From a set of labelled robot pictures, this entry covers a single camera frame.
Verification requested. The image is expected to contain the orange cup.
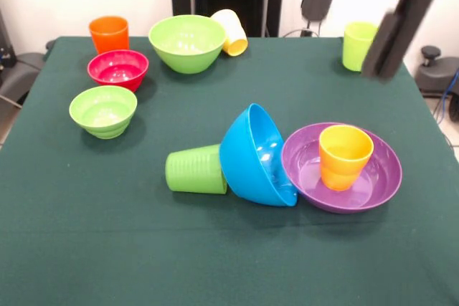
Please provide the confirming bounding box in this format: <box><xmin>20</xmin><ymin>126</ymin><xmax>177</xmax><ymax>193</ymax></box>
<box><xmin>318</xmin><ymin>124</ymin><xmax>375</xmax><ymax>192</ymax></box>

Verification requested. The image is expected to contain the purple bowl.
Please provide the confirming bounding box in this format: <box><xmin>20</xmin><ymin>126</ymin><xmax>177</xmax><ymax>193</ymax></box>
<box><xmin>281</xmin><ymin>122</ymin><xmax>403</xmax><ymax>215</ymax></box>

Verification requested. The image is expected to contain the blue bowl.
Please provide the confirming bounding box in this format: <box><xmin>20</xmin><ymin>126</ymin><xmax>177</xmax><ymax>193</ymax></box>
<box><xmin>219</xmin><ymin>102</ymin><xmax>299</xmax><ymax>208</ymax></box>

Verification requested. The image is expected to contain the green cup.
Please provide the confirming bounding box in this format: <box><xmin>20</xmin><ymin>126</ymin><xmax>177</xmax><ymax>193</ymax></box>
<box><xmin>164</xmin><ymin>143</ymin><xmax>229</xmax><ymax>195</ymax></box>

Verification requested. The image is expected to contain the lime yellow cup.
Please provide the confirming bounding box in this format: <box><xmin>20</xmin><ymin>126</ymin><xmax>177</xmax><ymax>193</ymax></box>
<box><xmin>342</xmin><ymin>21</ymin><xmax>379</xmax><ymax>72</ymax></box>

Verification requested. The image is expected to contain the black caster base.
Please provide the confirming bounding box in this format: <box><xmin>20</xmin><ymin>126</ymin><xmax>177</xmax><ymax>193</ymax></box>
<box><xmin>415</xmin><ymin>45</ymin><xmax>459</xmax><ymax>98</ymax></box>

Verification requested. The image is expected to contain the large green bowl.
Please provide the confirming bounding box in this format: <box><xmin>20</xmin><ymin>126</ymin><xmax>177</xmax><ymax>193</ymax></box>
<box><xmin>148</xmin><ymin>14</ymin><xmax>228</xmax><ymax>75</ymax></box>

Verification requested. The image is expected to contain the red-orange cup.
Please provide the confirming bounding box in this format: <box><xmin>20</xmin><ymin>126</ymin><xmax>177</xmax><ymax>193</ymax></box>
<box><xmin>88</xmin><ymin>15</ymin><xmax>130</xmax><ymax>55</ymax></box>

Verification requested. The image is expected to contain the pink bowl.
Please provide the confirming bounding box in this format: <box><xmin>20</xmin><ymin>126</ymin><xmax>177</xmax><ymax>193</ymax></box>
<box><xmin>87</xmin><ymin>49</ymin><xmax>150</xmax><ymax>92</ymax></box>

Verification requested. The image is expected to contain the small green bowl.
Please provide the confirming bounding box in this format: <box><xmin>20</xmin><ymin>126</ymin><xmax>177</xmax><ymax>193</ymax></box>
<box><xmin>68</xmin><ymin>85</ymin><xmax>138</xmax><ymax>140</ymax></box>

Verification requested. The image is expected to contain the dark green table cloth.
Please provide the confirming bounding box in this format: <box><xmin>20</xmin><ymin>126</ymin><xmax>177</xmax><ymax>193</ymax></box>
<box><xmin>0</xmin><ymin>36</ymin><xmax>459</xmax><ymax>306</ymax></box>

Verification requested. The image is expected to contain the grey caster base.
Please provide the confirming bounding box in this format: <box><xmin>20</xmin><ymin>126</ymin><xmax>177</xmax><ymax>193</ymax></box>
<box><xmin>0</xmin><ymin>52</ymin><xmax>47</xmax><ymax>106</ymax></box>

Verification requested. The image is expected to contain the black wall cable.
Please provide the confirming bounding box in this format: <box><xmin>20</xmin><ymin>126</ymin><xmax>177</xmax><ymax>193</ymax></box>
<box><xmin>283</xmin><ymin>19</ymin><xmax>322</xmax><ymax>38</ymax></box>

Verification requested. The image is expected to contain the blue cable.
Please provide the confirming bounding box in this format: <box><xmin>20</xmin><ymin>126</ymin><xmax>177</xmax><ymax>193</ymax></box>
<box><xmin>434</xmin><ymin>69</ymin><xmax>459</xmax><ymax>125</ymax></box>

